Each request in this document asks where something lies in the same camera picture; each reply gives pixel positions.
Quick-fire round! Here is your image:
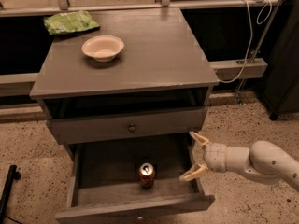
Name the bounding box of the dark cabinet at right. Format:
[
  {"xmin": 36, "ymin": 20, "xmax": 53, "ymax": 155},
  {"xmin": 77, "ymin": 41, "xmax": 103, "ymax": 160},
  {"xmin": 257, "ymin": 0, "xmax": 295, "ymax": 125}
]
[{"xmin": 261, "ymin": 0, "xmax": 299, "ymax": 120}]

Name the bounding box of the grey wooden cabinet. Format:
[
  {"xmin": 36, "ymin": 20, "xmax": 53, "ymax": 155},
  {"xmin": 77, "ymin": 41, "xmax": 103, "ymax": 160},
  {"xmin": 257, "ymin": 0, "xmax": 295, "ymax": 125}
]
[{"xmin": 29, "ymin": 7, "xmax": 220, "ymax": 161}]

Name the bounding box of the open grey middle drawer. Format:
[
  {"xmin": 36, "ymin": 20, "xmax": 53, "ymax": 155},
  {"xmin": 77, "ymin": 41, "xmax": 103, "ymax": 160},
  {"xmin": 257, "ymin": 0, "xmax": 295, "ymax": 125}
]
[{"xmin": 55, "ymin": 133, "xmax": 214, "ymax": 224}]

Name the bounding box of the green chip bag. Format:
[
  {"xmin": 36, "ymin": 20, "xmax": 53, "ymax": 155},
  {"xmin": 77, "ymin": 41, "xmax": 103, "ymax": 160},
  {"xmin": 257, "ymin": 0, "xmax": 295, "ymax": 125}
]
[{"xmin": 43, "ymin": 11, "xmax": 100, "ymax": 35}]

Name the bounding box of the closed grey top drawer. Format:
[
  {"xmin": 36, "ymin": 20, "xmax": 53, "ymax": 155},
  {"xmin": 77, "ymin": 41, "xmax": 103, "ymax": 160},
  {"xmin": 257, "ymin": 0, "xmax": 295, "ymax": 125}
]
[{"xmin": 47, "ymin": 107, "xmax": 207, "ymax": 145}]

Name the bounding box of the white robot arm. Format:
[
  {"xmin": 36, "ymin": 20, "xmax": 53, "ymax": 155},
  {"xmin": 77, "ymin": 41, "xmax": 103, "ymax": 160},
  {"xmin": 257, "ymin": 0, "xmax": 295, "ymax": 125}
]
[{"xmin": 179, "ymin": 132, "xmax": 299, "ymax": 191}]

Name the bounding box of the white cable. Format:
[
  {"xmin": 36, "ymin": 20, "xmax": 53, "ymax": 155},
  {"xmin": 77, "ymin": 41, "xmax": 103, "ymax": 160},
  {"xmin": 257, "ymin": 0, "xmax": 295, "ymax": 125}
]
[{"xmin": 217, "ymin": 0, "xmax": 273, "ymax": 85}]

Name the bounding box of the red coke can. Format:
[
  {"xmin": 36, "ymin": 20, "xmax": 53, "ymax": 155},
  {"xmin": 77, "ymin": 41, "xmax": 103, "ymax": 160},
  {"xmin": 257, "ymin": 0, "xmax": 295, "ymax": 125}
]
[{"xmin": 138, "ymin": 162, "xmax": 155, "ymax": 189}]

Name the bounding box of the white bowl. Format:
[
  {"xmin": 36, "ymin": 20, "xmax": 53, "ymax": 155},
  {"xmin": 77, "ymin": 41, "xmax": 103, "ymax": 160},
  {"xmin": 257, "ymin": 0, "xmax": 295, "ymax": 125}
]
[{"xmin": 81, "ymin": 35, "xmax": 124, "ymax": 62}]

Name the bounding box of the black pole on floor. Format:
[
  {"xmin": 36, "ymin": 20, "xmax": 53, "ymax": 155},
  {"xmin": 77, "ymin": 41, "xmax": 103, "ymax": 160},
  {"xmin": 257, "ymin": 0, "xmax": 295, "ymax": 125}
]
[{"xmin": 0, "ymin": 165, "xmax": 21, "ymax": 224}]

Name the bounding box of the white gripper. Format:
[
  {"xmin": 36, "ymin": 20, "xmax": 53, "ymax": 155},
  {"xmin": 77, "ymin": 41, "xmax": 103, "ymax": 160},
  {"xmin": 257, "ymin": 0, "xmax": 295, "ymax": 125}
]
[{"xmin": 179, "ymin": 132, "xmax": 227, "ymax": 182}]

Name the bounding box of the metal railing frame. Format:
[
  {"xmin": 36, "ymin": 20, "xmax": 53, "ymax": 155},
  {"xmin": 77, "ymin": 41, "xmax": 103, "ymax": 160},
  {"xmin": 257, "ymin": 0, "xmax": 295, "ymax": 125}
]
[{"xmin": 0, "ymin": 0, "xmax": 291, "ymax": 105}]

